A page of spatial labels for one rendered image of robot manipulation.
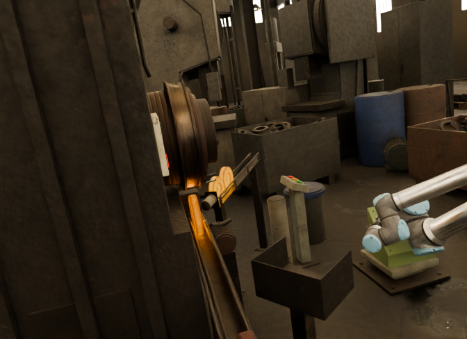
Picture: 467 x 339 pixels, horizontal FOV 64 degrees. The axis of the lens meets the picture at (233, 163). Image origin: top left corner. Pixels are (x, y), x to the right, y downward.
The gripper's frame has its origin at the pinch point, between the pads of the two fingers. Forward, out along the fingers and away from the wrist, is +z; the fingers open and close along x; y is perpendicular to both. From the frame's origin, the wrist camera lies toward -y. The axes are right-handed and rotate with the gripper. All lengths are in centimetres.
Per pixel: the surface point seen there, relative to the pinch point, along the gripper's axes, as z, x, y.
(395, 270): -1.2, 27.0, 15.6
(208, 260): -103, -43, 31
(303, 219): 14, -26, 48
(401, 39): 422, -121, -67
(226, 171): -23, -80, 48
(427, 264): 12.7, 37.5, 3.2
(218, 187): -33, -74, 53
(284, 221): 1, -33, 52
